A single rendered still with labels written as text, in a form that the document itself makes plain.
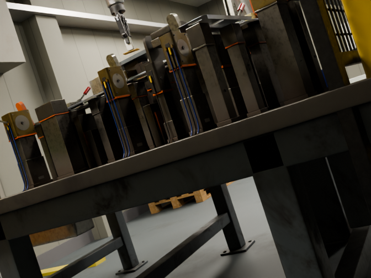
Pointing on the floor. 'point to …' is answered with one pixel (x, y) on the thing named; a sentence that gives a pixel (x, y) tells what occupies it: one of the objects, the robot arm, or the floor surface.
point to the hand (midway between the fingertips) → (128, 43)
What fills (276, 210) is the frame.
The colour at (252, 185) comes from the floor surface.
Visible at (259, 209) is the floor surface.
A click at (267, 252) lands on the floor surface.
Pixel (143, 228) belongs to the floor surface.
